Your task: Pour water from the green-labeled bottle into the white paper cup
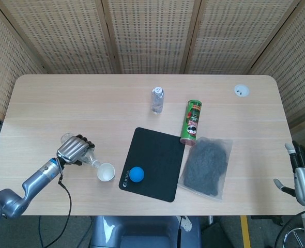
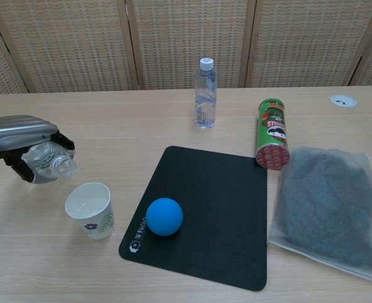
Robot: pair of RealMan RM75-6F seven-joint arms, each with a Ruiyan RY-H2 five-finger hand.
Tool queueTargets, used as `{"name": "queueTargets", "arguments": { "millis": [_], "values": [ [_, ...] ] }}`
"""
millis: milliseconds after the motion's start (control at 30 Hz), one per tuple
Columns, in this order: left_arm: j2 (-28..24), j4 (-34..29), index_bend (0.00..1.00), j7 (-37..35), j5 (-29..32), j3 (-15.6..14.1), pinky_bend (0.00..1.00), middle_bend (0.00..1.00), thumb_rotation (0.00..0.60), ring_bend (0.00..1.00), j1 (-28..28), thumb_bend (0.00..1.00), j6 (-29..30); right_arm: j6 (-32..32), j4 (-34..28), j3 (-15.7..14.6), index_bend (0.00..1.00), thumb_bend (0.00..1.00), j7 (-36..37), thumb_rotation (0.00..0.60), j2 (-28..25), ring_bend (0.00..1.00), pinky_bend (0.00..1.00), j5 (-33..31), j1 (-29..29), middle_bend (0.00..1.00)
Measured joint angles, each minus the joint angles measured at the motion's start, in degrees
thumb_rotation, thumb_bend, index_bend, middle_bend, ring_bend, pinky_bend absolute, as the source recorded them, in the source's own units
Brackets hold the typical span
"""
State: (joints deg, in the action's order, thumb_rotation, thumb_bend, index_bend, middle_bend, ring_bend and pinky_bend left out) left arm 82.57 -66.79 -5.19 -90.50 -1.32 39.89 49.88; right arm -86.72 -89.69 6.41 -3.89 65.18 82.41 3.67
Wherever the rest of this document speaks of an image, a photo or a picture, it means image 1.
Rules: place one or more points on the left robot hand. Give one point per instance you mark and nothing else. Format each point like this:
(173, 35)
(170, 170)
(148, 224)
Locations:
(73, 149)

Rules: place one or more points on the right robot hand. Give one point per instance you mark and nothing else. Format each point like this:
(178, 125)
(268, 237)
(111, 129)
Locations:
(303, 178)

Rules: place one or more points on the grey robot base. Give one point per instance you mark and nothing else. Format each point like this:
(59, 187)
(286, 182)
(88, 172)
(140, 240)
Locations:
(142, 231)

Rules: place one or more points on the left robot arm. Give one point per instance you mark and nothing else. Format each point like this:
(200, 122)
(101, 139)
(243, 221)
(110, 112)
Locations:
(23, 188)

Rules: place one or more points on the white paper cup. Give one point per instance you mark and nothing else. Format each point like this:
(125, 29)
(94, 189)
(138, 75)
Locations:
(106, 172)

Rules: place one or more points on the capped clear plastic water bottle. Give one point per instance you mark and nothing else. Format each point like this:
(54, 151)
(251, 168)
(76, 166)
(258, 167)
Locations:
(157, 100)

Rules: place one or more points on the blue ball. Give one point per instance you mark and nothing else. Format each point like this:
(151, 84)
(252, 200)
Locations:
(136, 175)

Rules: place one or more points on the yellow floor tape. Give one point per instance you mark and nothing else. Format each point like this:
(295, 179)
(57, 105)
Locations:
(245, 231)

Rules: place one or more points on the black mouse pad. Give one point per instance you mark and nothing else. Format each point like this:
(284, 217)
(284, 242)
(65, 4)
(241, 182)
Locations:
(155, 165)

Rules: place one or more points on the plastic bag of dark material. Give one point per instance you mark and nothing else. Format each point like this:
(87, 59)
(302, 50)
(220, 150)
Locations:
(205, 168)

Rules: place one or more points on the green Pringles can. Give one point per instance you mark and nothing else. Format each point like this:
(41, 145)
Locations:
(191, 121)

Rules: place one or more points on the woven bamboo folding screen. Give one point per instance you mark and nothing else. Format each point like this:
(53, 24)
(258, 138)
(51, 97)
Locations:
(152, 36)

